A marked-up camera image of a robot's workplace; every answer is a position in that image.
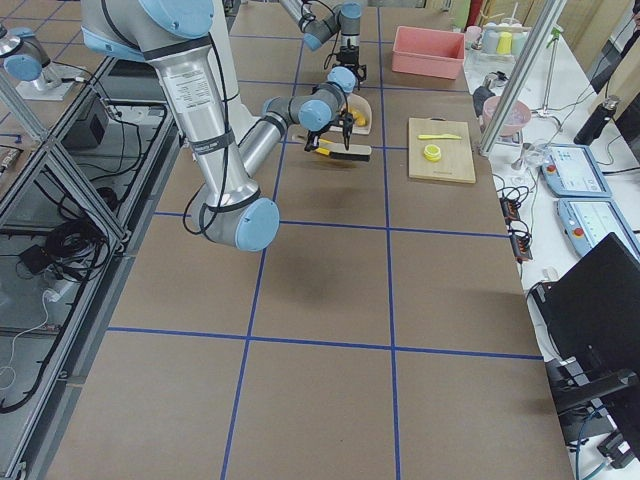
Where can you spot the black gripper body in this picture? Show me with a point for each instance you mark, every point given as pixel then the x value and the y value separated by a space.
pixel 349 56
pixel 334 126

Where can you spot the beige plastic dustpan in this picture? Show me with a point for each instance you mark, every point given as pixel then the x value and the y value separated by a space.
pixel 361 111

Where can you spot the beige hand brush black bristles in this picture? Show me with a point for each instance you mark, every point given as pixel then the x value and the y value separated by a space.
pixel 355 152

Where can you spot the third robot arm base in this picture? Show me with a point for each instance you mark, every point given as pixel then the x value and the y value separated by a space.
pixel 25 59

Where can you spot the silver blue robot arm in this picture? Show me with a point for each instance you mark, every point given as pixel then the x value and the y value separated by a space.
pixel 186 43
pixel 342 24

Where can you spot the pink plastic bin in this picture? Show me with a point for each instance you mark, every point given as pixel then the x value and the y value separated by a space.
pixel 428 52

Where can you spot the yellow plastic toy knife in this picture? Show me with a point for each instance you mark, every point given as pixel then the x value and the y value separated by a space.
pixel 445 136

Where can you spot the yellow toy lemon slice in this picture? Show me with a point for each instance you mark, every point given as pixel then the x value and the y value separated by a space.
pixel 432 153

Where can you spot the bamboo cutting board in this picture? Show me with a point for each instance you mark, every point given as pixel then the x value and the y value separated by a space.
pixel 456 164

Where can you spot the stacked coloured cups and bowls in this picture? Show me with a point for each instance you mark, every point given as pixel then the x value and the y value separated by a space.
pixel 505 39

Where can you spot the upper teach pendant tablet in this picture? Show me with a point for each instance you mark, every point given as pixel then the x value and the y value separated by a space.
pixel 572 171

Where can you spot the teach pendant tablet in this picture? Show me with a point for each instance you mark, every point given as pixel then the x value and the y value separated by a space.
pixel 587 221
pixel 572 171

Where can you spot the black water bottle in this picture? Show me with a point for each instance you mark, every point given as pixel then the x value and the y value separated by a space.
pixel 596 122

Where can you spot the lower teach pendant tablet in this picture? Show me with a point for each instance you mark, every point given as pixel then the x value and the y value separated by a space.
pixel 587 221

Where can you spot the black monitor on stand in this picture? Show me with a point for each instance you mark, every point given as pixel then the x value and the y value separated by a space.
pixel 592 316

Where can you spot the aluminium frame post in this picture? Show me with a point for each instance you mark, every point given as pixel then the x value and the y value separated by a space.
pixel 534 45

